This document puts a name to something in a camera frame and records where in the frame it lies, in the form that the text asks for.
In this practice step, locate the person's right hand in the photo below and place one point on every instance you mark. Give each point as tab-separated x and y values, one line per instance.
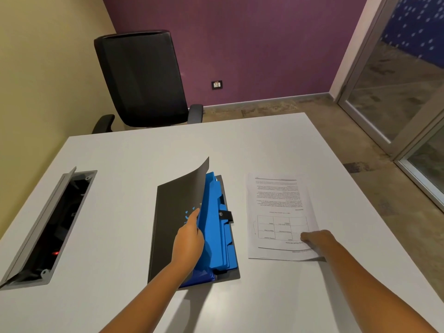
317	237

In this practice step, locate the person's left hand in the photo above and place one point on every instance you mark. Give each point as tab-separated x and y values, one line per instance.
187	242

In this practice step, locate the person's right fingers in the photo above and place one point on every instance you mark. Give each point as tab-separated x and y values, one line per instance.
307	237

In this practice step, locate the person's left thumb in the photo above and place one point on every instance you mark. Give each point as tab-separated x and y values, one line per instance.
193	215

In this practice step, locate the black and blue expanding folder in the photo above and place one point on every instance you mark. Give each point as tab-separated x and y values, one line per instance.
194	225

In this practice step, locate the white printed paper sheets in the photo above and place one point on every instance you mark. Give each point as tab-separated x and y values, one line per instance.
277	214

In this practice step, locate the person's right forearm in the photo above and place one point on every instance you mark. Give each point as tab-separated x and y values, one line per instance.
371	287

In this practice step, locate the person's left forearm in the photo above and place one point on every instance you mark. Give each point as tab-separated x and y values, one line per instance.
145	298

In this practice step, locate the black office chair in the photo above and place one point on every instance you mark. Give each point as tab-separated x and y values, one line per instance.
145	79

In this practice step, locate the wall power socket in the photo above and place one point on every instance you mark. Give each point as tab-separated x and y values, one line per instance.
217	85

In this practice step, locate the glass door with metal frame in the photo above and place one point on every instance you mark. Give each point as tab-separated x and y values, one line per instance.
399	86

